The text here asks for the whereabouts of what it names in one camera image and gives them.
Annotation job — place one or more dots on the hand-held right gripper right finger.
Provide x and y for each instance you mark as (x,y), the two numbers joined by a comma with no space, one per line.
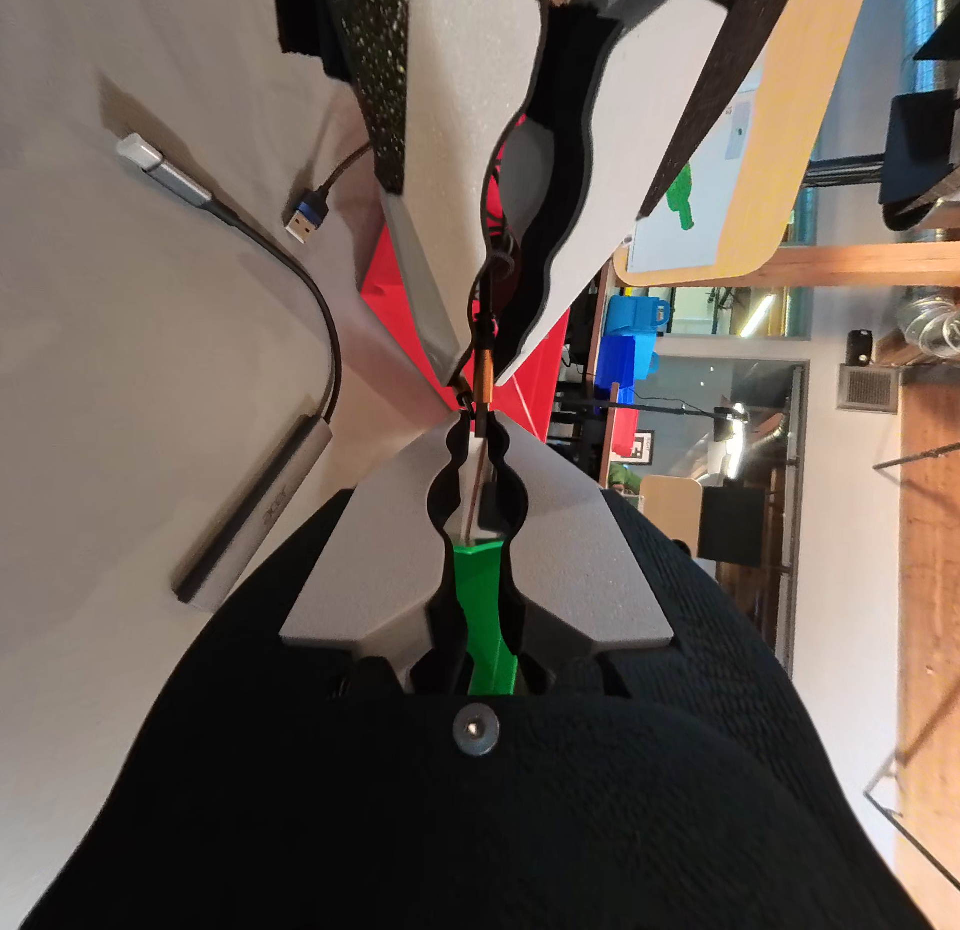
(592,570)

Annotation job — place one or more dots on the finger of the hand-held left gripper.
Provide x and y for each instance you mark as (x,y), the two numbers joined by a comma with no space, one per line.
(465,83)
(652,105)

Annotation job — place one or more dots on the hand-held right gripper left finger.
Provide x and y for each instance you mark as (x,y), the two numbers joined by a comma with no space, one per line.
(375,570)

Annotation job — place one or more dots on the grey usb hub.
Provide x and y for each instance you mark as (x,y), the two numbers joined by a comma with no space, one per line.
(255,510)

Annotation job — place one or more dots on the red plastic bin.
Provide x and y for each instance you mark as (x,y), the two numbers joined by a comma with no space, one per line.
(390,300)

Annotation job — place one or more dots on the rounded wooden panel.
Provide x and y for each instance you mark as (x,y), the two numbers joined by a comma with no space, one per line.
(667,506)

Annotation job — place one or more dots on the green plastic bin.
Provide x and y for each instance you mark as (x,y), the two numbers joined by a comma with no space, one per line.
(480,608)

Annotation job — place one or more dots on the paper sheet with green shape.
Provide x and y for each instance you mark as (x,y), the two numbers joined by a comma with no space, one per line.
(720,195)

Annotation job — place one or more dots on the printed tag card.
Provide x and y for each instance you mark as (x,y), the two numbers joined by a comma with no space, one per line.
(639,446)

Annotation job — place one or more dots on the rounded wooden board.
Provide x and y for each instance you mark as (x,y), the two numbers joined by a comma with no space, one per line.
(795,120)

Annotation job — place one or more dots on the black square panel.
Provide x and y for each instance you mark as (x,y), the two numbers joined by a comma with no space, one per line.
(731,525)

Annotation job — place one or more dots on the blue plastic bins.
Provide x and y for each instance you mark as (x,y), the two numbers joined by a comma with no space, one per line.
(622,368)

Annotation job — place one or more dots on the black hanging fixture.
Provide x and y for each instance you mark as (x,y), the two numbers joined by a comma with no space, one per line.
(922,150)

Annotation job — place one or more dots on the silver air duct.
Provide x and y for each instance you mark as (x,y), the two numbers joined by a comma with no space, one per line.
(930,30)

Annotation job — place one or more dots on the wall vent grille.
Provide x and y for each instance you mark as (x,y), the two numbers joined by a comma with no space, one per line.
(868,388)

